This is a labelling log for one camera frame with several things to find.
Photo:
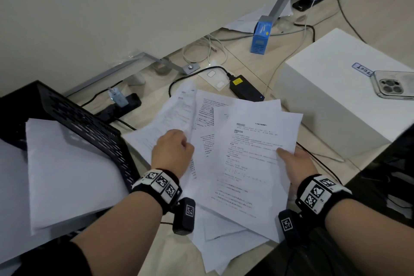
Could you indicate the person's left hand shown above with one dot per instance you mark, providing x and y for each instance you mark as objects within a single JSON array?
[{"x": 171, "y": 153}]

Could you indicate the black mesh file organizer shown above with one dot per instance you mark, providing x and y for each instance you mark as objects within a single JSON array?
[{"x": 81, "y": 120}]

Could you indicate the person's right forearm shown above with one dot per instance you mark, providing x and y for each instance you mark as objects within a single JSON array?
[{"x": 372, "y": 240}]

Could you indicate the white box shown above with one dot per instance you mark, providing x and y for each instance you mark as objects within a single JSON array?
[{"x": 323, "y": 107}]

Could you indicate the small white paper sheet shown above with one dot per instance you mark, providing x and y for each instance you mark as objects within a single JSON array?
[{"x": 245, "y": 23}]

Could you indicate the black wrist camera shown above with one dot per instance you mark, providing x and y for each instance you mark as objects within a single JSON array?
[
  {"x": 289, "y": 227},
  {"x": 184, "y": 217}
]

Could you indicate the silver smartphone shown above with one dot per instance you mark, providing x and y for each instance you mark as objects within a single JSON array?
[{"x": 398, "y": 85}]

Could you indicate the black marker wristband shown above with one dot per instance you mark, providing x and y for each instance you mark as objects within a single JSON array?
[
  {"x": 320, "y": 195},
  {"x": 158, "y": 185}
]

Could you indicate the white rectangular device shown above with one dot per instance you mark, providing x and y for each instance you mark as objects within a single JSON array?
[{"x": 213, "y": 77}]

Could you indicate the person's black sleeve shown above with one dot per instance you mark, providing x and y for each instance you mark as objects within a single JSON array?
[{"x": 55, "y": 263}]

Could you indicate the black power adapter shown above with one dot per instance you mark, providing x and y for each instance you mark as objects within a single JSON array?
[{"x": 245, "y": 89}]

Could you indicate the person's left forearm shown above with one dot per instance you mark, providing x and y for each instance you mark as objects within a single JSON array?
[{"x": 119, "y": 237}]

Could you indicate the person's right hand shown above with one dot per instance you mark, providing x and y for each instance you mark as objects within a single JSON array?
[{"x": 300, "y": 165}]

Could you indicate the white charger plug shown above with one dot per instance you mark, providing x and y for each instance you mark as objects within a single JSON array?
[{"x": 119, "y": 99}]

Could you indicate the small blue box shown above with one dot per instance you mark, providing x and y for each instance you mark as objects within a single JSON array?
[{"x": 260, "y": 39}]

